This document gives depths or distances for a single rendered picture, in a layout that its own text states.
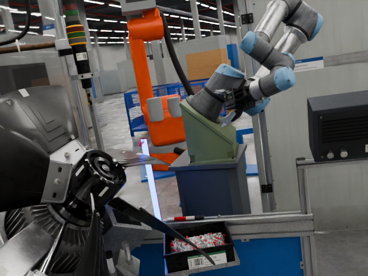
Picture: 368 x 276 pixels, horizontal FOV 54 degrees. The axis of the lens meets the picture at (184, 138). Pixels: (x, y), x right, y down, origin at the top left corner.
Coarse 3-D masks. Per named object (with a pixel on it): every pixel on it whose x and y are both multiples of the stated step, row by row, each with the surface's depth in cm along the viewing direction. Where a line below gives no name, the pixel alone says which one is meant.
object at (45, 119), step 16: (0, 96) 94; (16, 96) 95; (32, 96) 97; (48, 96) 98; (64, 96) 100; (0, 112) 91; (16, 112) 92; (32, 112) 93; (48, 112) 94; (64, 112) 95; (16, 128) 90; (32, 128) 91; (48, 128) 91; (64, 128) 92; (32, 144) 88; (48, 144) 89; (64, 144) 89
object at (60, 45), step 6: (54, 42) 85; (60, 42) 85; (66, 42) 85; (60, 48) 85; (66, 48) 86; (60, 54) 85; (66, 54) 85; (72, 54) 86; (66, 60) 86; (72, 60) 86; (66, 66) 88; (72, 66) 87; (72, 72) 87; (96, 72) 88; (72, 78) 87; (78, 78) 86; (84, 78) 86
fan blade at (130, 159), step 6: (108, 150) 118; (114, 150) 118; (120, 150) 119; (126, 150) 120; (114, 156) 111; (120, 156) 112; (126, 156) 111; (132, 156) 111; (138, 156) 113; (144, 156) 115; (150, 156) 118; (120, 162) 102; (126, 162) 102; (132, 162) 102; (138, 162) 104; (144, 162) 105; (150, 162) 107; (156, 162) 109; (162, 162) 113
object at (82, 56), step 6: (72, 48) 87; (78, 48) 86; (84, 48) 87; (78, 54) 87; (84, 54) 87; (78, 60) 87; (84, 60) 87; (78, 66) 88; (84, 66) 88; (78, 72) 88; (84, 72) 88; (90, 72) 89; (90, 78) 89; (84, 84) 89; (90, 84) 89
